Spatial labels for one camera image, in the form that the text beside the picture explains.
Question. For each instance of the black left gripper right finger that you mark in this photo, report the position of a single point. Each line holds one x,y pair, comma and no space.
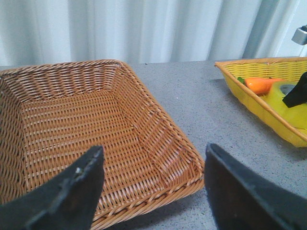
241,199

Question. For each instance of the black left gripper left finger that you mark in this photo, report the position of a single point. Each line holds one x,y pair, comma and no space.
66,202

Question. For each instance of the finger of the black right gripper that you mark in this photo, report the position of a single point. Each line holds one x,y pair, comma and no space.
298,95

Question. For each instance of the orange toy carrot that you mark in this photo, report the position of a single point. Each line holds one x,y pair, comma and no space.
258,86

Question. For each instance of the yellow wicker basket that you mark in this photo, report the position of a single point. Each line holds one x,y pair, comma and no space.
287,68

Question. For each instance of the silver metal clamp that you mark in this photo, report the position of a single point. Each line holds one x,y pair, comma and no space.
300,35

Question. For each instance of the brown wicker basket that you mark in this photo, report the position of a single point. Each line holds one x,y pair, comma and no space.
50,115

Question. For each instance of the white curtain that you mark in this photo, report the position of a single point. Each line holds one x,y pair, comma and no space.
148,31

